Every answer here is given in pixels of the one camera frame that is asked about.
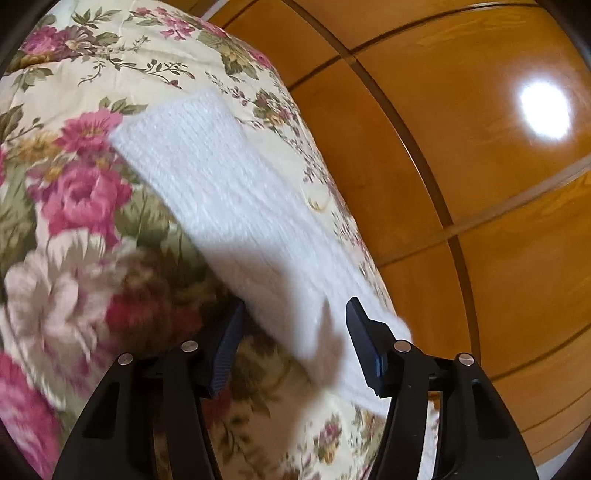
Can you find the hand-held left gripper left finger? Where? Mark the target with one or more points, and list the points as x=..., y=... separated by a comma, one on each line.
x=225, y=353

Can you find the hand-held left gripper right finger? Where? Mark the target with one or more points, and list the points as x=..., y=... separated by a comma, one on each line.
x=369, y=346

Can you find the white knitted garment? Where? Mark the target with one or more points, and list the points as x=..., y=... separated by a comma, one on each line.
x=231, y=207

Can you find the floral bedspread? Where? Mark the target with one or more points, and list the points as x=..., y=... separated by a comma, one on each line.
x=83, y=194

